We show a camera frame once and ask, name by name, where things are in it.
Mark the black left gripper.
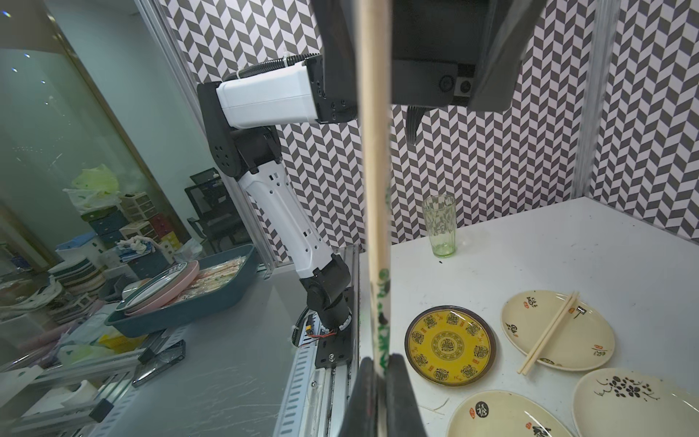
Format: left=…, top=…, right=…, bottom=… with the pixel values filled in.
left=311, top=1, right=546, bottom=123

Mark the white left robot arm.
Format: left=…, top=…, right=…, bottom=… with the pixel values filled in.
left=197, top=1, right=545, bottom=337

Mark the blue tray with items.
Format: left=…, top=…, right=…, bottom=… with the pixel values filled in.
left=105, top=244, right=260, bottom=338

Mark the cream plate with red stamps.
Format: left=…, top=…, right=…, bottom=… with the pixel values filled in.
left=446, top=391, right=572, bottom=437

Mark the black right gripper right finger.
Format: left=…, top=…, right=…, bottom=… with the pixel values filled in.
left=385, top=354, right=427, bottom=437

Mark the cream plate left rear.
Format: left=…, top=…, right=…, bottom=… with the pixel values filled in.
left=501, top=290, right=616, bottom=371

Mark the green drinking glass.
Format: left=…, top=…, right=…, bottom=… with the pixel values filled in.
left=422, top=194, right=457, bottom=258

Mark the yellow patterned plate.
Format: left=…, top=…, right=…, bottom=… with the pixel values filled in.
left=404, top=305, right=498, bottom=387

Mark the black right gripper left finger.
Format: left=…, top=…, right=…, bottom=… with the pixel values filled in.
left=339, top=357, right=378, bottom=437

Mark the cream plate with green patch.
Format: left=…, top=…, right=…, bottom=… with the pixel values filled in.
left=572, top=368, right=698, bottom=436

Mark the chopsticks green band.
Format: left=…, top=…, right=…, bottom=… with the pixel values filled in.
left=517, top=291, right=580, bottom=376

